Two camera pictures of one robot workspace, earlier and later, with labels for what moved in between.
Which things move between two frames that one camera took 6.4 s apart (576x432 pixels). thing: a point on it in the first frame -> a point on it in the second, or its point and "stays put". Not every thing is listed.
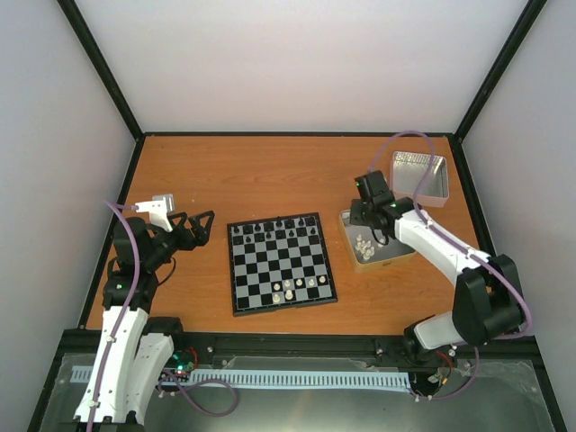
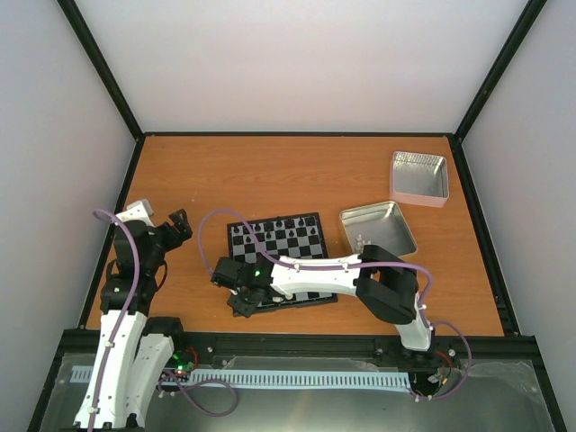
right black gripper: (355, 215) -> (247, 310)
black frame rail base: (314, 381) stays put
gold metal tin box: (364, 250) stays put
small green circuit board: (185, 361) stays put
